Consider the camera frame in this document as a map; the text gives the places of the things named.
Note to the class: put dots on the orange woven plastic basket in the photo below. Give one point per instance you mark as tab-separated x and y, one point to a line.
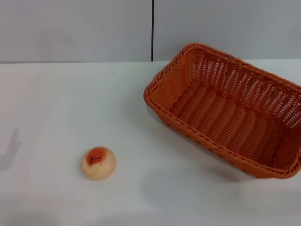
218	117

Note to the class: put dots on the black vertical wall strip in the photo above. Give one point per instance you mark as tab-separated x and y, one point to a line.
152	30

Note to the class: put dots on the round bread bun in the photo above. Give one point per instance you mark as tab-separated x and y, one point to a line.
98	166

